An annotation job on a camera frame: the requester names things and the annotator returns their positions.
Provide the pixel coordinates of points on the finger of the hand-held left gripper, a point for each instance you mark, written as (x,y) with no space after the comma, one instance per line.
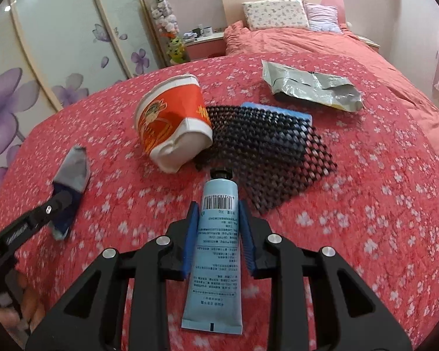
(40,215)

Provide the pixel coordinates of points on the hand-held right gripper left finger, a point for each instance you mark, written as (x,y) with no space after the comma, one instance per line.
(192,234)

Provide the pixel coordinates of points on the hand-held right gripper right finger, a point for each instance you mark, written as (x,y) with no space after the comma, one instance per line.
(247,234)

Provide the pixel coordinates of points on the light blue cream tube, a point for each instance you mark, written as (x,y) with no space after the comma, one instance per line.
(214,263)

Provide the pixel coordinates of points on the navy grey sock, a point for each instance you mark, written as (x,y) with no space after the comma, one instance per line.
(75,168)

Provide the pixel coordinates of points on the black mesh mat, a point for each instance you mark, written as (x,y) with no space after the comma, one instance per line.
(270,153)

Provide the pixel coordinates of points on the orange white paper cup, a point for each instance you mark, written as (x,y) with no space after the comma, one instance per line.
(168,117)

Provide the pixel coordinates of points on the blue sponge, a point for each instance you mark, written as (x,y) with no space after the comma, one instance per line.
(274,111)

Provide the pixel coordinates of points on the person's left hand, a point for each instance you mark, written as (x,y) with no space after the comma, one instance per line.
(33,299)

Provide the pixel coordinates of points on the flower print sliding wardrobe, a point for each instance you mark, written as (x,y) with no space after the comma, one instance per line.
(58,62)

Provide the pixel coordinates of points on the pink white nightstand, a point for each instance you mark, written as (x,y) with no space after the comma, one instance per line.
(367,41)
(205,45)

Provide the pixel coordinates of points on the dark mug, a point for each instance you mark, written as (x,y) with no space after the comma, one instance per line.
(196,31)

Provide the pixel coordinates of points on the white mug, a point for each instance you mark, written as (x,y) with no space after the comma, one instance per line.
(207,30)

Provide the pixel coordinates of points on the clear tube of plush toys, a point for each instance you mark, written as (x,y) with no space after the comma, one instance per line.
(164,25)

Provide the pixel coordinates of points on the pink duvet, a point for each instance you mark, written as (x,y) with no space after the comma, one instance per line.
(351,44)

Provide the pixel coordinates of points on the white floral pillow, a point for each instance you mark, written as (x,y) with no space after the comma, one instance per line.
(276,14)

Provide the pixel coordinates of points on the pink striped pillow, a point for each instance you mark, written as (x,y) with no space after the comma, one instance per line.
(323,18)

